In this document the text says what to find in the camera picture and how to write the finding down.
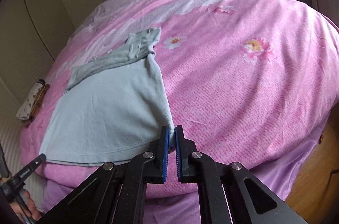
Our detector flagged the person's left hand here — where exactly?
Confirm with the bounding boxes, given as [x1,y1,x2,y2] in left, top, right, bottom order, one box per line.
[10,190,41,221]

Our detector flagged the brown patterned folded cloth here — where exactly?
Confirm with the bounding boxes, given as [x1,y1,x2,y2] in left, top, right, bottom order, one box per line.
[29,84,50,122]

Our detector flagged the light blue small garment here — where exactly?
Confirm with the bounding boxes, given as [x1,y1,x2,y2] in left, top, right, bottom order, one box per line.
[40,28,174,167]

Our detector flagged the pink floral bed sheet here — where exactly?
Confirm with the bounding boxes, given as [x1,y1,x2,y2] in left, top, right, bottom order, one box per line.
[19,0,339,224]

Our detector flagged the cream wardrobe doors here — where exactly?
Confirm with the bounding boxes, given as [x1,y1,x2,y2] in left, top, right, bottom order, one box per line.
[1,0,74,165]

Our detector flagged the white patterned folded cloth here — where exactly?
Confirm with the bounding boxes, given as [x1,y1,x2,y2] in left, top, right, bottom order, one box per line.
[15,79,45,121]

